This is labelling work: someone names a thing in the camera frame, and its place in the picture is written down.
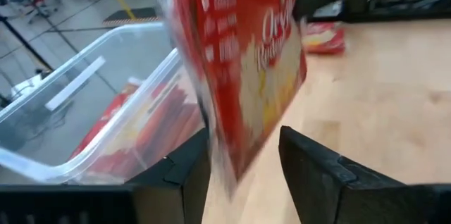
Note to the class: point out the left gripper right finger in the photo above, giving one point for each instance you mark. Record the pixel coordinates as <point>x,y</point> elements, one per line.
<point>334,192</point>

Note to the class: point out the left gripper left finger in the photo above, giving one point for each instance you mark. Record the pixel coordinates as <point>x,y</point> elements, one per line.
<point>176,188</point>

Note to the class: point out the red Orville popcorn bag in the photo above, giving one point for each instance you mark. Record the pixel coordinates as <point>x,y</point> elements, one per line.
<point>165,118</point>
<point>322,39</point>
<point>102,122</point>
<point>243,76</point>

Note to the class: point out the clear plastic storage bin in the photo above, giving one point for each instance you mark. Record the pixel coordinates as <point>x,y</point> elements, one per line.
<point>70,76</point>

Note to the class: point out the black slanted stand leg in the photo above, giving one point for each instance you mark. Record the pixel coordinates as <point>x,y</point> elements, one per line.
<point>24,42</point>

